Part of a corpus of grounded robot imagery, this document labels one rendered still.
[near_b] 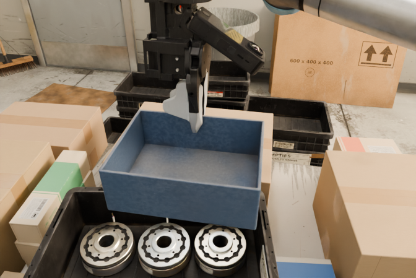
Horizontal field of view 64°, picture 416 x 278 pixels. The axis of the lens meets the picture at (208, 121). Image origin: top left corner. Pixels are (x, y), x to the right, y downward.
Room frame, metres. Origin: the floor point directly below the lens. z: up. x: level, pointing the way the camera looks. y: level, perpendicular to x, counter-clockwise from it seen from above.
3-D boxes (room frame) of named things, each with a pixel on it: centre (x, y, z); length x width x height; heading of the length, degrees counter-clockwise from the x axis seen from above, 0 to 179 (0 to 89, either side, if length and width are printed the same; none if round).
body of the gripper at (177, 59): (0.45, 0.04, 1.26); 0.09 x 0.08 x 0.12; 79
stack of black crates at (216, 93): (1.81, -0.04, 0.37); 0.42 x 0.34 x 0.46; 80
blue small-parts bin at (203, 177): (0.37, 0.03, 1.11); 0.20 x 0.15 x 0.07; 80
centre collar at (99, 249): (0.42, 0.20, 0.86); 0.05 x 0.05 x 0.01
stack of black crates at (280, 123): (1.34, -0.37, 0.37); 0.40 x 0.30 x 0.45; 80
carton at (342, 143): (0.72, -0.45, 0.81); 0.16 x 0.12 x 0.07; 85
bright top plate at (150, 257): (0.41, 0.09, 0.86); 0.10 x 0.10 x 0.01
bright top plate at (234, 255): (0.42, -0.02, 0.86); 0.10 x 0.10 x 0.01
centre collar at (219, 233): (0.42, -0.02, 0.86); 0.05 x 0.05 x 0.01
